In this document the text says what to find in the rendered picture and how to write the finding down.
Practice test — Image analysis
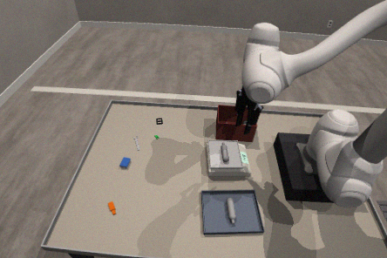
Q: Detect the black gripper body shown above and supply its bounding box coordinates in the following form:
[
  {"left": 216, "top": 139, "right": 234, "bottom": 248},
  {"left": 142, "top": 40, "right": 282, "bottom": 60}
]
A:
[{"left": 241, "top": 87, "right": 257, "bottom": 107}]

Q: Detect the red open box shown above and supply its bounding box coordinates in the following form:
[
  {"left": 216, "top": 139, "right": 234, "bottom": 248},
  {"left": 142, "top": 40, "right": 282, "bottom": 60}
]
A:
[{"left": 216, "top": 105, "right": 257, "bottom": 142}]

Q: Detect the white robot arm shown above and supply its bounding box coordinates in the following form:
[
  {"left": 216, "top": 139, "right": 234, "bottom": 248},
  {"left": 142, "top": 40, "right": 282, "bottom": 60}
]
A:
[{"left": 241, "top": 0, "right": 387, "bottom": 207}]

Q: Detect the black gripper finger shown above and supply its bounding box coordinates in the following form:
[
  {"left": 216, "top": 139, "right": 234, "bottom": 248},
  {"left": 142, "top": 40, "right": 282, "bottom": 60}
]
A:
[
  {"left": 243, "top": 99, "right": 263, "bottom": 135},
  {"left": 235, "top": 90, "right": 247, "bottom": 127}
]

